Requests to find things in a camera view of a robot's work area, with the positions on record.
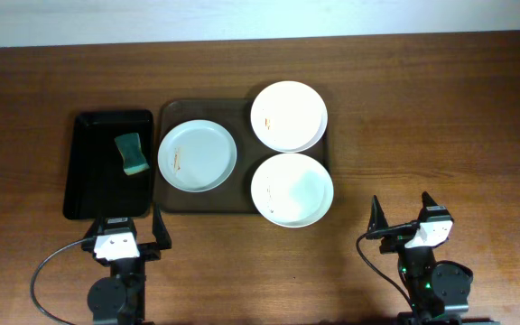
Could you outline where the white plate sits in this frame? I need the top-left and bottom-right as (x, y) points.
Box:
(157, 119), (237, 192)
(250, 153), (334, 228)
(250, 80), (329, 153)

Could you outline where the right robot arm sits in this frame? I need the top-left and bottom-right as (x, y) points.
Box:
(356, 191), (494, 325)

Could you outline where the green sponge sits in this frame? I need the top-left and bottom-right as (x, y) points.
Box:
(115, 133), (149, 176)

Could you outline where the brown plastic tray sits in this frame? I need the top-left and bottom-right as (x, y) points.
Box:
(153, 97), (330, 215)

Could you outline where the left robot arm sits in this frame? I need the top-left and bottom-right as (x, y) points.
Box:
(81, 205), (172, 325)

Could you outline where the black plastic tray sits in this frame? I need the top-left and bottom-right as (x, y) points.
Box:
(63, 109), (153, 220)

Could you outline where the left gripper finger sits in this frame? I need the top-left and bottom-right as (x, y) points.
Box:
(84, 218), (105, 238)
(152, 204), (172, 250)

